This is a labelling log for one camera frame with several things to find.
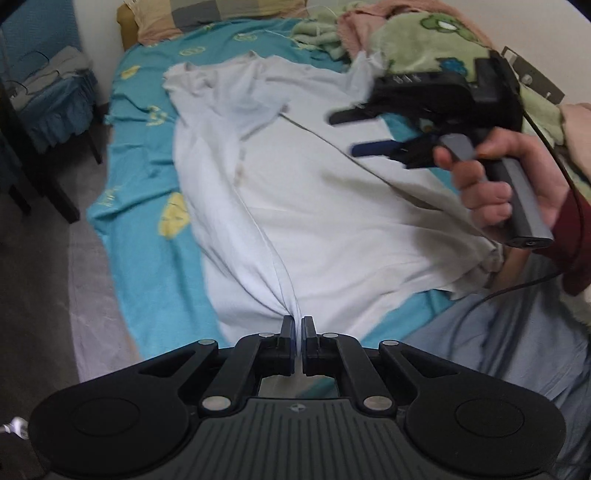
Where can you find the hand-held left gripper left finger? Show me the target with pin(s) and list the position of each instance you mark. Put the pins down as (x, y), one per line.
(287, 341)

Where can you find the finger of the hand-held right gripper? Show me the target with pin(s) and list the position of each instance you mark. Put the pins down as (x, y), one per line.
(355, 115)
(376, 149)

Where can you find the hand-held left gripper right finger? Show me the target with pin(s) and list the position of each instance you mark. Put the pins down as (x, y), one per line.
(308, 341)

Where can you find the white t-shirt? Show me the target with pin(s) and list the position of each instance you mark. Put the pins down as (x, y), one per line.
(323, 207)

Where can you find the person's right forearm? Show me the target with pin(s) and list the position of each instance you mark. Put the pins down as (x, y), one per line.
(577, 249)

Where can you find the person's right hand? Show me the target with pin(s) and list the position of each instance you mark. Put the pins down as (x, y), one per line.
(480, 198)

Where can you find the green cartoon fleece blanket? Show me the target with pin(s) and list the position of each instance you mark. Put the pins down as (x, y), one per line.
(429, 32)

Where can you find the pink fleece blanket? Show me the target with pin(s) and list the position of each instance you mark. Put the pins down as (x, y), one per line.
(355, 27)

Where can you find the grey socket panel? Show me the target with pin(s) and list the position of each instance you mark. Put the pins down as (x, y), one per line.
(540, 78)

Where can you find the teal printed bed sheet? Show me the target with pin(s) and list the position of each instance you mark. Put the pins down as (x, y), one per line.
(143, 258)

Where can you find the checkered pillow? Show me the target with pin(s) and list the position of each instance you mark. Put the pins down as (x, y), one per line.
(194, 18)

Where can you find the pale mattress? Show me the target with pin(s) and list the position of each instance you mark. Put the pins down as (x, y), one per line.
(92, 314)

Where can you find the yellow-brown pillow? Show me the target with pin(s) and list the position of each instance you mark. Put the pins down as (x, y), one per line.
(127, 27)

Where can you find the blue covered chair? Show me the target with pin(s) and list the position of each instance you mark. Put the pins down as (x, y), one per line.
(60, 115)

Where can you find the grey cloth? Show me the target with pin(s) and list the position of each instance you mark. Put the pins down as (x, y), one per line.
(60, 62)

